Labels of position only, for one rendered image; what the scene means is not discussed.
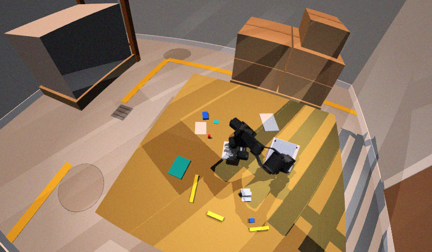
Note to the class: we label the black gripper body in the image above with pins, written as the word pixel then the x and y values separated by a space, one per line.
pixel 242 155

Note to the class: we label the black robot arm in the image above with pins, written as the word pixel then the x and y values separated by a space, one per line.
pixel 276 161

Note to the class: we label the teal flat rectangular plate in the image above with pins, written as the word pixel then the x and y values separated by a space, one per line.
pixel 179 167

